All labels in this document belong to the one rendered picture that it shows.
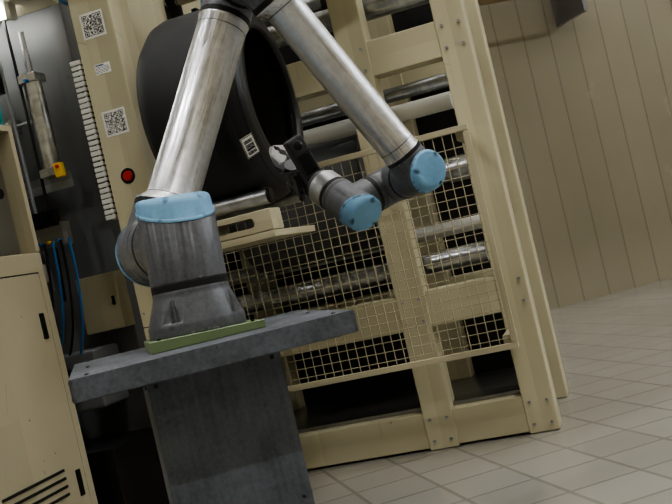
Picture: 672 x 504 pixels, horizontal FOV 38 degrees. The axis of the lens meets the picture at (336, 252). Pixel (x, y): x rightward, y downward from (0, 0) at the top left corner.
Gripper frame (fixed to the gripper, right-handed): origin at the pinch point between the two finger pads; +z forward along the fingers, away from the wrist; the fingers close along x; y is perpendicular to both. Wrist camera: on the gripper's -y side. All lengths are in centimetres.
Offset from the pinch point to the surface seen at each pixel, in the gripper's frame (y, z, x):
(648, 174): 322, 160, 357
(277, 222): 26.0, 4.1, -3.0
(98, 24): -13, 74, -7
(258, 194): 19.2, 10.2, -3.2
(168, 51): -15.5, 38.4, -3.3
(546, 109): 266, 216, 316
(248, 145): 5.1, 12.5, -0.7
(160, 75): -12.3, 35.2, -8.9
